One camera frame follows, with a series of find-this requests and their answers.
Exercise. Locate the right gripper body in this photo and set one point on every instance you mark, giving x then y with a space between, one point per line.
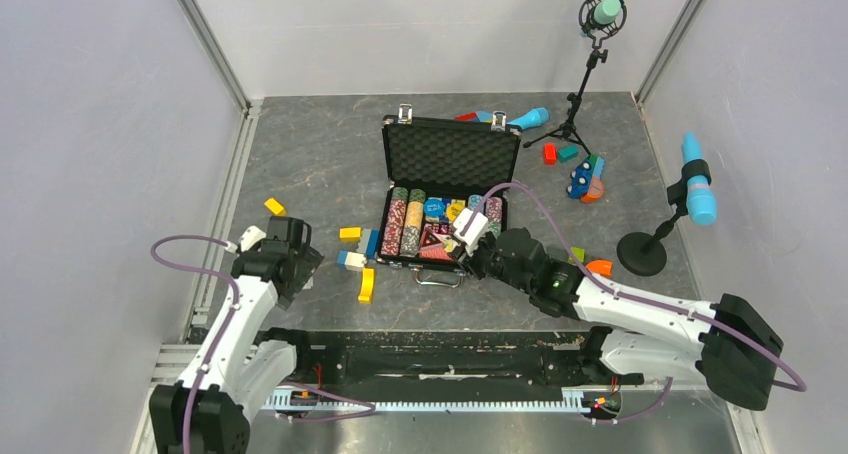
479 255

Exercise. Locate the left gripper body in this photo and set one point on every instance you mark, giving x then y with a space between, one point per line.
307 260

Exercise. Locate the blue round button chip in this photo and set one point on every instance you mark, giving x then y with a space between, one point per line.
434 209

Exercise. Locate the yellow round button chip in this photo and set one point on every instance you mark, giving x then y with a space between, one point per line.
454 209

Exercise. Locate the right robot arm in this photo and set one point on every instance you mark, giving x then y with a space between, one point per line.
727 344

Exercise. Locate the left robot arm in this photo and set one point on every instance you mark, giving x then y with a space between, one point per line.
210 407

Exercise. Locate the red playing card deck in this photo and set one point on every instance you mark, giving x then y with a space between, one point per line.
439 252

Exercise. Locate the blue chip row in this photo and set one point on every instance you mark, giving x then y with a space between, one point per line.
473 201

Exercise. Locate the green purple chip row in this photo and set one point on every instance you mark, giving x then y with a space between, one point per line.
494 213

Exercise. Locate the yellow cube block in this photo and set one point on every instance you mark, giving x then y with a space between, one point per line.
275 207

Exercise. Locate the white blue block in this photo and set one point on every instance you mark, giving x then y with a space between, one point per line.
352 261

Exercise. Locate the yellow small block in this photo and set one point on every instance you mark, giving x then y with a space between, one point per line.
350 234

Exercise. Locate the black poker case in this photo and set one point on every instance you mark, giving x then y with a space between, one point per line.
445 158

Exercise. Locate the blue grey block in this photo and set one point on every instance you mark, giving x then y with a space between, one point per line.
368 243

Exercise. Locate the yellow long block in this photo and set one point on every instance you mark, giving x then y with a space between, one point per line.
367 286

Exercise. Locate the red chip row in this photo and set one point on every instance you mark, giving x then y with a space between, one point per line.
392 233

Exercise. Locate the lime lego brick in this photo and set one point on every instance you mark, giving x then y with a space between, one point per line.
578 255

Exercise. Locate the red small block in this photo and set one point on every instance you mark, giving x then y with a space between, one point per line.
550 155

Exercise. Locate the orange curved track piece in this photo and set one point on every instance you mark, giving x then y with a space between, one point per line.
600 267

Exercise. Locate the blue toy car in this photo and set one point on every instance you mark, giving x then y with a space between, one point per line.
586 180

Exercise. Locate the teal small block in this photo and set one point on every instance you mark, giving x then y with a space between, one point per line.
567 153

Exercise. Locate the red blue flat blocks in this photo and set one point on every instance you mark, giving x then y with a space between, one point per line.
476 116

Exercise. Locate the blue toy microphone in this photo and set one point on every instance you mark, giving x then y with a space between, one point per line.
534 118

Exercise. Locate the blue microphone on stand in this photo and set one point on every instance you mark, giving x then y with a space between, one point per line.
644 254

